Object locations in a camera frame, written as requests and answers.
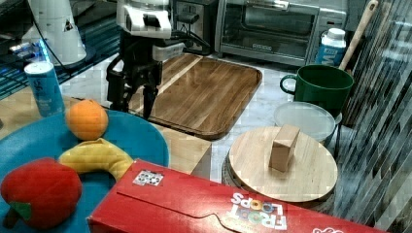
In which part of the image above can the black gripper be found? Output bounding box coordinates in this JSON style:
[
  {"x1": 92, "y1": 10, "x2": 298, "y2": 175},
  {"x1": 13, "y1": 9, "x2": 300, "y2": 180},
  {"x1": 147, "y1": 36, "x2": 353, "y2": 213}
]
[{"x1": 106, "y1": 31, "x2": 162, "y2": 119}]

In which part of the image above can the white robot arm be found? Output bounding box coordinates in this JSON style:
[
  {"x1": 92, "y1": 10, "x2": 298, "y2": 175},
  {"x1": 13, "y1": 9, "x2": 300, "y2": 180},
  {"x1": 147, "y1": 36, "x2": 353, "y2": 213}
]
[{"x1": 106, "y1": 0, "x2": 184, "y2": 118}]

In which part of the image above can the orange toy fruit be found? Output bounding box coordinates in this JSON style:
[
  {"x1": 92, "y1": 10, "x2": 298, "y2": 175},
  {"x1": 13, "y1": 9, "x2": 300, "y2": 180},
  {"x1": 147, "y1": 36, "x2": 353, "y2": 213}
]
[{"x1": 65, "y1": 99, "x2": 109, "y2": 141}]

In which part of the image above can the wooden cutting board tray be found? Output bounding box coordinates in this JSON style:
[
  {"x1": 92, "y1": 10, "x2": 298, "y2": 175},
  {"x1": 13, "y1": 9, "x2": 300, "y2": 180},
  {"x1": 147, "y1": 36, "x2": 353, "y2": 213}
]
[{"x1": 149, "y1": 53, "x2": 262, "y2": 141}]

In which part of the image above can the yellow toy banana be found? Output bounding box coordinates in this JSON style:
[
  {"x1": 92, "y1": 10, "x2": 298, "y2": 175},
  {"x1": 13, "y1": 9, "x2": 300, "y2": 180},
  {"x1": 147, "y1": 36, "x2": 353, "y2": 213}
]
[{"x1": 58, "y1": 138, "x2": 134, "y2": 181}]

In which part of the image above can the blue shaker white cap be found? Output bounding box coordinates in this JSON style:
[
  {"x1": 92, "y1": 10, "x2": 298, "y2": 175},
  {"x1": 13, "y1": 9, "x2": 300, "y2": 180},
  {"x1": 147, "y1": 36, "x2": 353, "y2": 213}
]
[{"x1": 24, "y1": 61, "x2": 65, "y2": 117}]

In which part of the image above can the blue plate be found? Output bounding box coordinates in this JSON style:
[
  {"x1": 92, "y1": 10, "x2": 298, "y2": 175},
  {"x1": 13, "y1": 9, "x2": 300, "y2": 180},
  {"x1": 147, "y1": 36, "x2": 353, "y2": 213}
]
[{"x1": 0, "y1": 111, "x2": 170, "y2": 233}]

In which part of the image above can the red cereal box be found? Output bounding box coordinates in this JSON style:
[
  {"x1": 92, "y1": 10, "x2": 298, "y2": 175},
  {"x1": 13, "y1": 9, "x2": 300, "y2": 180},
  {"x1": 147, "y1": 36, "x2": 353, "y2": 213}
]
[{"x1": 88, "y1": 160, "x2": 386, "y2": 233}]

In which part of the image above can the red toy apple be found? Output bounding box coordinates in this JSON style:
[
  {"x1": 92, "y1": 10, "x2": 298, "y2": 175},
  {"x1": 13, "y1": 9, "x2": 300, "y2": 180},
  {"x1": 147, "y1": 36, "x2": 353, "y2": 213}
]
[{"x1": 1, "y1": 157, "x2": 83, "y2": 230}]

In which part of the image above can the jar with wooden lid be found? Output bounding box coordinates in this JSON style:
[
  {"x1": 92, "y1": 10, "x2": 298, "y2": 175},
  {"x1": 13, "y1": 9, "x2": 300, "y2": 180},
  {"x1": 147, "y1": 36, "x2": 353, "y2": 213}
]
[{"x1": 222, "y1": 126, "x2": 338, "y2": 214}]

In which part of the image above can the stainless toaster oven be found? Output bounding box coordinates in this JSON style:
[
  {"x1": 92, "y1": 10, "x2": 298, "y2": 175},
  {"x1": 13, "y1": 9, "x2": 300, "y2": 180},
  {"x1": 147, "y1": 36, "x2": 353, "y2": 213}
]
[{"x1": 215, "y1": 0, "x2": 348, "y2": 66}]

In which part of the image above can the green mug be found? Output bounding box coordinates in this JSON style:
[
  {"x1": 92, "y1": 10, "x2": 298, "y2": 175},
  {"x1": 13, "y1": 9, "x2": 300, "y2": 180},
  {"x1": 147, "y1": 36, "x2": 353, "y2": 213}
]
[{"x1": 280, "y1": 64, "x2": 355, "y2": 117}]

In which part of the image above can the blue white bottle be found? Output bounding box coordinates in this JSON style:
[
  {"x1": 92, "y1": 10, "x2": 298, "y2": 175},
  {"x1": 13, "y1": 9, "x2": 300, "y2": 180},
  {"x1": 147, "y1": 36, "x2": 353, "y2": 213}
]
[{"x1": 315, "y1": 28, "x2": 346, "y2": 66}]

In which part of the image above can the wooden spoon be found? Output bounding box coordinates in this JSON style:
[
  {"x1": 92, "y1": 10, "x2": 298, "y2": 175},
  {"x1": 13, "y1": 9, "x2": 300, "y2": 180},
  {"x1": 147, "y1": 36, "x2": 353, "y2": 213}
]
[{"x1": 339, "y1": 0, "x2": 379, "y2": 70}]

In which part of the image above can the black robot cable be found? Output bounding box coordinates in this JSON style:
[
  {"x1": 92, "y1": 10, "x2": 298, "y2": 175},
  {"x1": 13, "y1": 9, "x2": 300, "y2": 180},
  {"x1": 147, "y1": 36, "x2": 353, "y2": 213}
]
[{"x1": 170, "y1": 29, "x2": 213, "y2": 56}]

